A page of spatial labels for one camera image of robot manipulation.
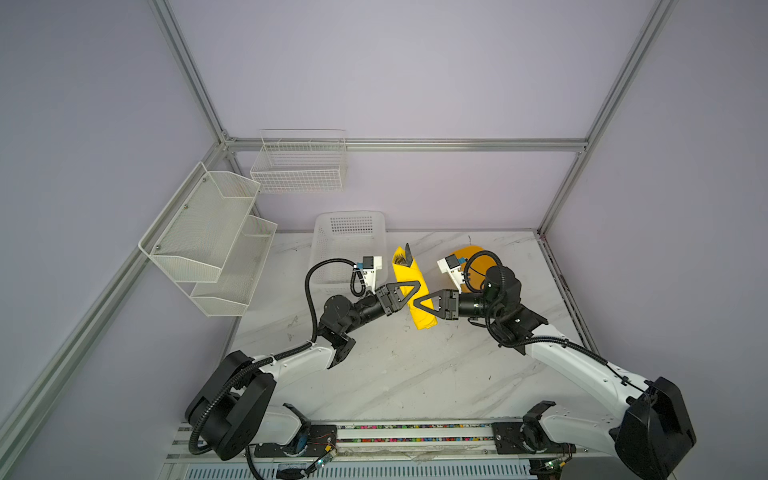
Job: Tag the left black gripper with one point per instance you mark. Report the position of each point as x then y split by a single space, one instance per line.
394 304

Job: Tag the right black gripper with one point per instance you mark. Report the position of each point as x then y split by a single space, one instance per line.
448 298

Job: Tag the metal knife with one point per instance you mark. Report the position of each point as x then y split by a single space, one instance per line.
408 255

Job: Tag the white plastic perforated basket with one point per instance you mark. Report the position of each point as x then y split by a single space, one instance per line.
348 234

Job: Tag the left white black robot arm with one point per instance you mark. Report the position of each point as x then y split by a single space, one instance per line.
234 408

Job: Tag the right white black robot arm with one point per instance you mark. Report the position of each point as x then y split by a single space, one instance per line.
646 424

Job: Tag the lower white mesh shelf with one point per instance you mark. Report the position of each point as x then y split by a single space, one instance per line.
232 294

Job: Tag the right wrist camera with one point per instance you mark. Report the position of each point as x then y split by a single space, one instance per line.
454 266

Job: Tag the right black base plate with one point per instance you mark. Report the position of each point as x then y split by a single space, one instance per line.
518 437

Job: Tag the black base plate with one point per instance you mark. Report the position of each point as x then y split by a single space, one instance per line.
518 437
309 442

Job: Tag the aluminium front rail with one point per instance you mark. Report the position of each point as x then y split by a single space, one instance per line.
421 441

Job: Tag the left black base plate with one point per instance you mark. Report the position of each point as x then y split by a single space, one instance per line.
309 442

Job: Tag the white wire wall basket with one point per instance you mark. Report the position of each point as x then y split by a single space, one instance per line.
301 161

